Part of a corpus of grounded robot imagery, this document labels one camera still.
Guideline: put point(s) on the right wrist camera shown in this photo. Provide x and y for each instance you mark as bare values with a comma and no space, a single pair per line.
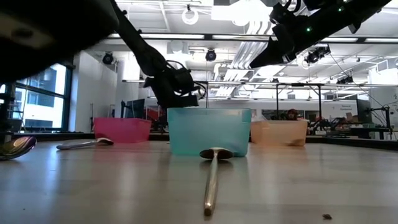
281,18

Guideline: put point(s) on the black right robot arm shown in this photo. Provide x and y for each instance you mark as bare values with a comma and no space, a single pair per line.
357,14

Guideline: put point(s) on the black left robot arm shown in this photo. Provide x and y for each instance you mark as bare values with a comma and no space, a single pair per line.
46,34

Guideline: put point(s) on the orange translucent plastic bin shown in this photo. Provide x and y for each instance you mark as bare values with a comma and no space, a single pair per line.
273,132

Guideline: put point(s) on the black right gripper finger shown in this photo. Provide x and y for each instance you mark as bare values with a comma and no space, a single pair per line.
270,59
270,49

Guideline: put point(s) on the large window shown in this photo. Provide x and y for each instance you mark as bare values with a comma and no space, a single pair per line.
43,99

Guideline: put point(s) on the person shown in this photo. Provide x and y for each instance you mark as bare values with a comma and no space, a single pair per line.
292,114

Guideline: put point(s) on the black aluminium table frame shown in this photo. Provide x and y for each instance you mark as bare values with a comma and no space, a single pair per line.
357,140

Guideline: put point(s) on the pink translucent plastic bin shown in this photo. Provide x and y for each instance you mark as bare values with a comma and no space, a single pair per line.
121,130

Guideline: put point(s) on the dark desk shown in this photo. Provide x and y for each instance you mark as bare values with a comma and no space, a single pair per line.
373,130

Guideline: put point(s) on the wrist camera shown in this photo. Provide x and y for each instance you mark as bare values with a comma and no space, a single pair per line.
281,18
183,81

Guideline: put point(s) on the black overhead camera rig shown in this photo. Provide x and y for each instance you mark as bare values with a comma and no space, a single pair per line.
317,54

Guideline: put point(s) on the black metal gantry frame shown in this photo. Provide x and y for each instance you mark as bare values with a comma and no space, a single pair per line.
207,93
320,99

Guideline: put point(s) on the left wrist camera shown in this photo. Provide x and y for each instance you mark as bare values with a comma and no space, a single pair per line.
183,81

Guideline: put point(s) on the black robot equipment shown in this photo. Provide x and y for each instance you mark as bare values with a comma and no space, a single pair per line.
329,121

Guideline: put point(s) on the black post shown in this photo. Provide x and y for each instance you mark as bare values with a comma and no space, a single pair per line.
4,115

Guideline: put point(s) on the black monitor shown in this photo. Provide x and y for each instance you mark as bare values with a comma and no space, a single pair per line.
135,109
363,110

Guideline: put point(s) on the small dark crumb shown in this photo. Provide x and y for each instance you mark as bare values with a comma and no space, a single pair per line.
327,216

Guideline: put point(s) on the teal translucent plastic bin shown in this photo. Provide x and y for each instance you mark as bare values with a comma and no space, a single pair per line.
208,133

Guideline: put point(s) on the black ceiling camera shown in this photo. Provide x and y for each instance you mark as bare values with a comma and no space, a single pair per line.
211,55
108,58

